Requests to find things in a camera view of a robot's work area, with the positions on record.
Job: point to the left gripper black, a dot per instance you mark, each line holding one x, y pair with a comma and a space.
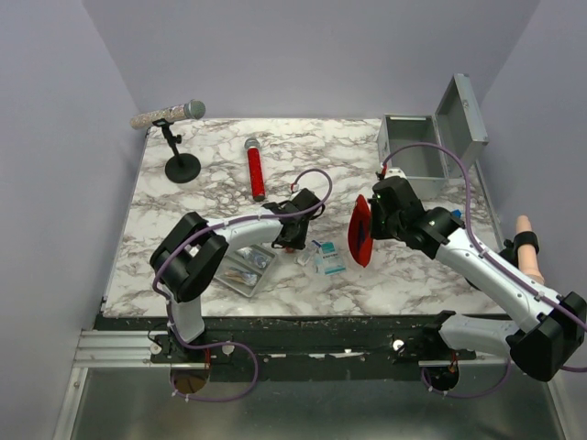
297, 244

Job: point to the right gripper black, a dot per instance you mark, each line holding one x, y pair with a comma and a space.
376, 231

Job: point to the small sachet packet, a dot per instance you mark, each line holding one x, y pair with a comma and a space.
307, 254

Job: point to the teal white wipe packet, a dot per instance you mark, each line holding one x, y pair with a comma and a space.
328, 260

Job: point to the red first aid pouch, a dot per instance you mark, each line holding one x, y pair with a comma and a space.
359, 233

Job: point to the gauze bandage roll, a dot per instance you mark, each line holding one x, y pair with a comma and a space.
248, 253

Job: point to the grey plastic divided tray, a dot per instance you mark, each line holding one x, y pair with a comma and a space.
233, 260

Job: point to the cotton swabs bag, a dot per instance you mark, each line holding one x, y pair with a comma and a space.
241, 276

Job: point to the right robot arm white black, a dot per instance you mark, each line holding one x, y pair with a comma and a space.
544, 328

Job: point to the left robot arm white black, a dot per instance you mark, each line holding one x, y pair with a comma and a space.
187, 259

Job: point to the grey metal medicine case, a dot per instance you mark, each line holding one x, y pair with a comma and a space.
456, 125

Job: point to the tape roll in wrapper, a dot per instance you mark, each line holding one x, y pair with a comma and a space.
262, 261

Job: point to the red glitter microphone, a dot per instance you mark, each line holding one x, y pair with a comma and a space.
252, 147

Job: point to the black microphone stand left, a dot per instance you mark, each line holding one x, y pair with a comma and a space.
180, 167

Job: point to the beige microphone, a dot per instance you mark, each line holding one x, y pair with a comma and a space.
527, 248

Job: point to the silver glitter microphone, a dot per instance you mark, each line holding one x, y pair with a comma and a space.
193, 110

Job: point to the black mounting rail base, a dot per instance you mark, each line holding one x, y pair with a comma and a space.
297, 348

